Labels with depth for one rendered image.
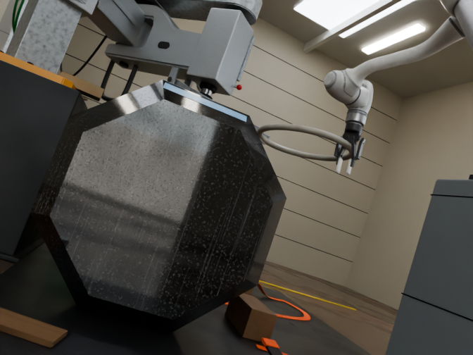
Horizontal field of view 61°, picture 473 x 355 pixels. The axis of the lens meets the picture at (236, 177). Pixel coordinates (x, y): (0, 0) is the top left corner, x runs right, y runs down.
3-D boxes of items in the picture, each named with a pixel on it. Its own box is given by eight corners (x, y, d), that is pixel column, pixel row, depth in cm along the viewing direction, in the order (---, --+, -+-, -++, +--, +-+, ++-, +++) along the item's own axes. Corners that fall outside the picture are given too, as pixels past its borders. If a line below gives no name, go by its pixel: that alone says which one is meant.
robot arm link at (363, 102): (354, 117, 194) (337, 107, 187) (361, 88, 196) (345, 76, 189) (373, 116, 186) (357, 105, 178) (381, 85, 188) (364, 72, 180)
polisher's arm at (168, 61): (96, 68, 251) (124, -2, 257) (119, 84, 272) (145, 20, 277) (193, 87, 220) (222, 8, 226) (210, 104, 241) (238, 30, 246)
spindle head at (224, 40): (160, 74, 230) (187, 4, 235) (179, 91, 250) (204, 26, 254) (213, 84, 214) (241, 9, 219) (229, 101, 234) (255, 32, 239)
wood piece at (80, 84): (57, 80, 184) (61, 70, 185) (57, 84, 194) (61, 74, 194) (100, 98, 192) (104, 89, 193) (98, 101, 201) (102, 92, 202)
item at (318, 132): (241, 123, 187) (243, 117, 187) (272, 153, 231) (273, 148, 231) (348, 136, 167) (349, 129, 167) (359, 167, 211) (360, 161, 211)
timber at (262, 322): (268, 344, 164) (278, 315, 166) (242, 337, 162) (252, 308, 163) (247, 320, 193) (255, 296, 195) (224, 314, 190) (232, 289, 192)
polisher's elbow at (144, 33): (134, 47, 247) (146, 18, 249) (108, 41, 252) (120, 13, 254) (148, 62, 265) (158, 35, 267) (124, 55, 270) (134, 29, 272)
